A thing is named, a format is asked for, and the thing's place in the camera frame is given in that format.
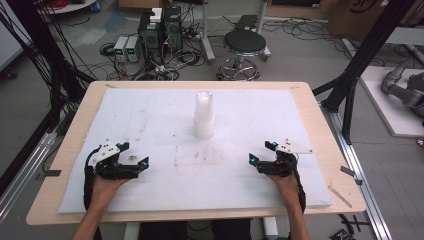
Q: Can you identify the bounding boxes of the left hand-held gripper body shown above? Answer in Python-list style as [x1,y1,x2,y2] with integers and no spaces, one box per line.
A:
[93,139,141,181]

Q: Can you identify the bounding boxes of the tangle of floor cables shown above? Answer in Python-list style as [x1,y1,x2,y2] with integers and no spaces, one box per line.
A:
[99,41,206,82]

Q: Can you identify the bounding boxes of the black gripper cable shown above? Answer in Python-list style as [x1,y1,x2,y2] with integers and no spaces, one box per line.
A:
[82,145,102,212]

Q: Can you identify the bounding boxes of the black round stool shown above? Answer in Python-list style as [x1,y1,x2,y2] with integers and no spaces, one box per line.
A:
[217,29,268,82]

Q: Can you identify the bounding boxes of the person's left hand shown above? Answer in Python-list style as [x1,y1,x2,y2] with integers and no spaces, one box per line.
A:
[87,175,130,212]

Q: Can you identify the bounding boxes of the grey metal stand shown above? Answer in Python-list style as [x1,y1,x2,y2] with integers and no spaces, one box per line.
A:
[199,0,217,65]

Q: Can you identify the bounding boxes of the white foam mat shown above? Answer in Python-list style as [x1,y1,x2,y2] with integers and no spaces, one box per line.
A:
[57,87,333,215]

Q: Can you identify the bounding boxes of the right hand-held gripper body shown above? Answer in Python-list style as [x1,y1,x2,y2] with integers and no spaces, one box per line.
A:
[257,138,314,178]

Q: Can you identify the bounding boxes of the white board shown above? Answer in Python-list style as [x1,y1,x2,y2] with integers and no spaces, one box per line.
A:
[359,65,424,139]

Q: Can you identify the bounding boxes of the aluminium rail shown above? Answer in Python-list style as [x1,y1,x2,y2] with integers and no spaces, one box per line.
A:
[320,102,395,240]
[0,130,58,224]

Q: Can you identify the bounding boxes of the grey tape strip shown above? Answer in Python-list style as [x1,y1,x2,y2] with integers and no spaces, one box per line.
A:
[339,165,356,178]

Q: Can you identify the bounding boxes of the black metal frame stand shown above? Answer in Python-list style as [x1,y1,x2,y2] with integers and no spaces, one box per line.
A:
[312,0,418,145]
[0,0,96,198]

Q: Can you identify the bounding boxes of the cardboard box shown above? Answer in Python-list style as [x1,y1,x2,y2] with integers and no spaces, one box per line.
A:
[327,0,406,42]

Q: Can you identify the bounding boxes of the person's right hand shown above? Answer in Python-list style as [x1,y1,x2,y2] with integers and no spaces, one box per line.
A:
[267,173,302,215]

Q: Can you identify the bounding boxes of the stack of clear plastic cups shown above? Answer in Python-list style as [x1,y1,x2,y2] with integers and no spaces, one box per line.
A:
[192,90,215,140]

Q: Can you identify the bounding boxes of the grey bench power supply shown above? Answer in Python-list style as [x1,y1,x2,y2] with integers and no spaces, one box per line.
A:
[113,35,130,64]
[125,35,142,64]

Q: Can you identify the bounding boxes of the person's dark trousers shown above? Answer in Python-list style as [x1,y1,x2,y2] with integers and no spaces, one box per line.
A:
[137,218,253,240]

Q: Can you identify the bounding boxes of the black computer tower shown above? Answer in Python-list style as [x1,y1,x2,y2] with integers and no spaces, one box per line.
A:
[137,7,165,66]
[162,5,184,52]

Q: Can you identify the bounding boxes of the white table leg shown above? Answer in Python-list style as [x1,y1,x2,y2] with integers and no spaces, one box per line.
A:
[262,216,280,240]
[122,221,142,240]

